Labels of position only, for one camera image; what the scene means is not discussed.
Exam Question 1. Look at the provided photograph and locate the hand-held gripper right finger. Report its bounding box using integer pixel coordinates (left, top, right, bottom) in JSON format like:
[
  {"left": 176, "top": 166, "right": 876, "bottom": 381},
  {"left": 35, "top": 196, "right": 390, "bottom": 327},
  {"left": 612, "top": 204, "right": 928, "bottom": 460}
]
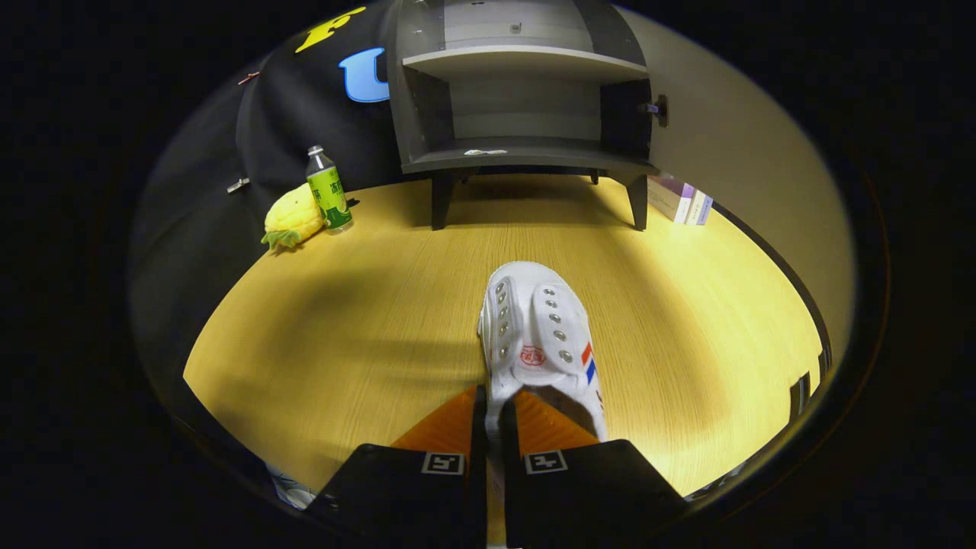
[{"left": 499, "top": 389, "right": 687, "bottom": 549}]

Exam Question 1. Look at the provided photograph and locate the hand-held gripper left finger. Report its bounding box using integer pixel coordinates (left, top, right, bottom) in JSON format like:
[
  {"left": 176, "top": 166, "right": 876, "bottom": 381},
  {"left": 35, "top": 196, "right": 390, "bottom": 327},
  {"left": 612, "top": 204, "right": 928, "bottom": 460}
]
[{"left": 309, "top": 385, "right": 489, "bottom": 549}]

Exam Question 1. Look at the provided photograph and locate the black backdrop cloth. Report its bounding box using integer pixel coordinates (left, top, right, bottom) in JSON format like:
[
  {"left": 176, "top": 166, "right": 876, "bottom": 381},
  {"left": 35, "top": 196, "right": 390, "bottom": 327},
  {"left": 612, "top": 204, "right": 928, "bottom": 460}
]
[{"left": 130, "top": 4, "right": 405, "bottom": 428}]

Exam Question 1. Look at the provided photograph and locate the yellow pineapple plush toy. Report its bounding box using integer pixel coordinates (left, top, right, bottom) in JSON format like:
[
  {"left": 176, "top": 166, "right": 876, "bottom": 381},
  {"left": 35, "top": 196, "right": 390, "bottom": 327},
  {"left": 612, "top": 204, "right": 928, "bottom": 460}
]
[{"left": 262, "top": 183, "right": 327, "bottom": 252}]

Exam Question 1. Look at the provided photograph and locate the green label drink bottle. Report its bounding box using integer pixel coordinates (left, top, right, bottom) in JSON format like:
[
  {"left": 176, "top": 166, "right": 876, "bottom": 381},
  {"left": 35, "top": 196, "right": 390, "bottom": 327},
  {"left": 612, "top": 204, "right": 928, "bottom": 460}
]
[{"left": 307, "top": 146, "right": 354, "bottom": 235}]

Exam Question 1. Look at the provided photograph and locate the grey shoe cabinet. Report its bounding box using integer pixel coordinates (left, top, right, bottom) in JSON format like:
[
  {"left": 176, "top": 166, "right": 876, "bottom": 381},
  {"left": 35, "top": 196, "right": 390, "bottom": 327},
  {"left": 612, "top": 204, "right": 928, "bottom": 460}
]
[{"left": 385, "top": 0, "right": 660, "bottom": 231}]

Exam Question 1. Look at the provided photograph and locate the white canvas shoe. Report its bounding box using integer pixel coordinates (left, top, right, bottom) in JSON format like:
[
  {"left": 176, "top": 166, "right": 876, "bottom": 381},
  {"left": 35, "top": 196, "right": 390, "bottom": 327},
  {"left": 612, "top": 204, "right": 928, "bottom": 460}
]
[{"left": 478, "top": 262, "right": 608, "bottom": 443}]

